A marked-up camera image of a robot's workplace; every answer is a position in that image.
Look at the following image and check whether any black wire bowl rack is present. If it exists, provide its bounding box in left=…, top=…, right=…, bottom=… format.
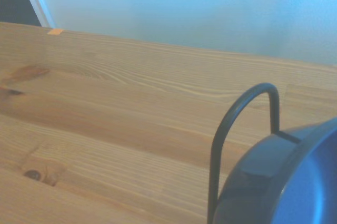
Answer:
left=206, top=82, right=301, bottom=224

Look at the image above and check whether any dark blue bowl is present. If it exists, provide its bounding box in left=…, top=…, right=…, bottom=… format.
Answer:
left=212, top=116, right=337, bottom=224

